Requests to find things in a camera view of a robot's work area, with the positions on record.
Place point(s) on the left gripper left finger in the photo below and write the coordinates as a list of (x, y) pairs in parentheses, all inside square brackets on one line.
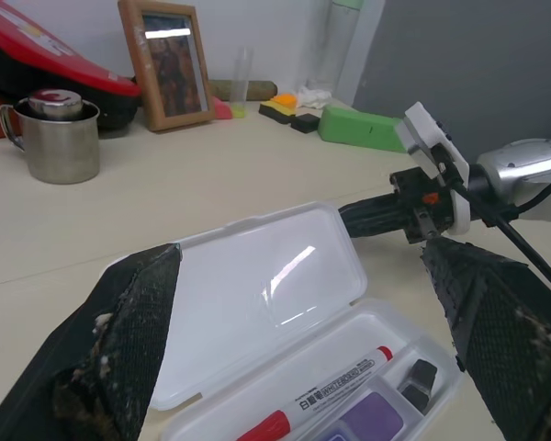
[(87, 358)]

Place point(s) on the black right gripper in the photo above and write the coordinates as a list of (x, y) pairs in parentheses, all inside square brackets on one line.
[(418, 202)]

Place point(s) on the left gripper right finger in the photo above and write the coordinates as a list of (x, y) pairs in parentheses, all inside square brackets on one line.
[(509, 344)]

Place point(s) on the purple eraser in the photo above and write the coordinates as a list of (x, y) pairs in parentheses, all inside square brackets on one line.
[(367, 413)]

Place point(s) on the red whiteboard marker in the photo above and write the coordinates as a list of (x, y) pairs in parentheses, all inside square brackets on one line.
[(330, 388)]

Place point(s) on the white plastic pencil case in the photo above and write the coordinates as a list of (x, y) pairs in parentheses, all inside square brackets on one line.
[(266, 294)]

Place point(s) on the green rectangular box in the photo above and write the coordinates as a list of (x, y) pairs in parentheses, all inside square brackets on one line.
[(358, 131)]

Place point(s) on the small black block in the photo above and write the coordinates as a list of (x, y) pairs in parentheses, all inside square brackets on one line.
[(305, 123)]

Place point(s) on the white crumpled tissue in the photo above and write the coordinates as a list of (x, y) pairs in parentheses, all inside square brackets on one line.
[(314, 95)]

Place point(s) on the black yellow board eraser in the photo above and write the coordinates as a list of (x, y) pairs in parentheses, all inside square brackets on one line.
[(275, 115)]

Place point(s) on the orange block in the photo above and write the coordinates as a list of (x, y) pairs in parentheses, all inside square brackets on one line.
[(284, 99)]

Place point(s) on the pink block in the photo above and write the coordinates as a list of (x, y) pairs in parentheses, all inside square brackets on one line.
[(222, 110)]

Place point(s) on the clear measuring cylinder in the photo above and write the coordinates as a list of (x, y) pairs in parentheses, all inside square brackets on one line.
[(242, 78)]

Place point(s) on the steel mug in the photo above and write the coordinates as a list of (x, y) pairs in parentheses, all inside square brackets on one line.
[(64, 151)]

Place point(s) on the shiny metal round tin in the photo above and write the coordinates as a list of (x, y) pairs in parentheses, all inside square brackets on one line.
[(55, 103)]

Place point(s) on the red black punch pad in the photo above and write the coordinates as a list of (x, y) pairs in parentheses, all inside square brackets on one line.
[(50, 59)]

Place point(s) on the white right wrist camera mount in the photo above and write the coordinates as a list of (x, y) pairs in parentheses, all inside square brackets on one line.
[(424, 124)]

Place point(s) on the wooden picture frame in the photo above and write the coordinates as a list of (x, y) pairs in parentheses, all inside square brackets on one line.
[(170, 69)]

